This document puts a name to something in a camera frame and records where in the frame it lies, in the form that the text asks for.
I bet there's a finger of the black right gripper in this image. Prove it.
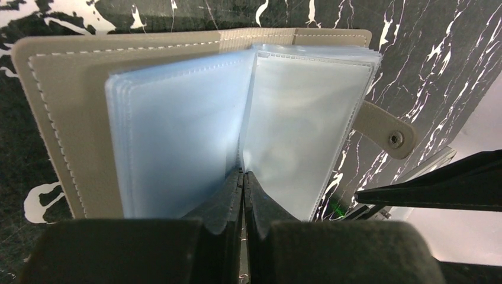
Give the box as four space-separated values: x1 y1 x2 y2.
355 150 501 212

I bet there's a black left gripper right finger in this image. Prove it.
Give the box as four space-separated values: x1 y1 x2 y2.
243 172 445 283

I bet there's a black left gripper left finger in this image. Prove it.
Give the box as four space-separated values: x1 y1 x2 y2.
20 170 244 283

